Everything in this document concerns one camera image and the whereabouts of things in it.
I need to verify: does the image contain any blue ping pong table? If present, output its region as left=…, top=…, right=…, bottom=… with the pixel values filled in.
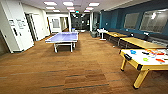
left=44, top=31, right=80, bottom=54

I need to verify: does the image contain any small white table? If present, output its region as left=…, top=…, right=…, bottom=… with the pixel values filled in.
left=96, top=28, right=110, bottom=42

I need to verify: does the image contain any green exit sign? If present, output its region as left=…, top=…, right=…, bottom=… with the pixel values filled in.
left=74, top=9, right=81, bottom=14

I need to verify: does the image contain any ceiling light panel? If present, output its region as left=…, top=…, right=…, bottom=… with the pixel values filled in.
left=45, top=6, right=56, bottom=10
left=85, top=6, right=95, bottom=11
left=42, top=1, right=59, bottom=7
left=87, top=2, right=101, bottom=7
left=62, top=1, right=75, bottom=7
left=66, top=6, right=75, bottom=11

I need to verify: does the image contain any blue bowl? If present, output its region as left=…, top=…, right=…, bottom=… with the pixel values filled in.
left=129, top=49, right=138, bottom=56

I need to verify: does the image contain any interior glass window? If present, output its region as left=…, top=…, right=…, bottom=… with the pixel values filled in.
left=139, top=7, right=168, bottom=35
left=123, top=12, right=141, bottom=31

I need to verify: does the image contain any dark sofa bench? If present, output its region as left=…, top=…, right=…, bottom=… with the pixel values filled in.
left=109, top=27, right=168, bottom=45

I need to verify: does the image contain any green bowl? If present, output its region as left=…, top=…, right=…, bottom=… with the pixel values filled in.
left=142, top=57, right=150, bottom=63

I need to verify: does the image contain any yellow air hockey table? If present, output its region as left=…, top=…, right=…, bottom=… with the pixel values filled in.
left=118, top=47, right=168, bottom=91

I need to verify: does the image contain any red bowl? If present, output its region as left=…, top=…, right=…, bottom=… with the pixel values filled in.
left=155, top=49, right=167, bottom=56

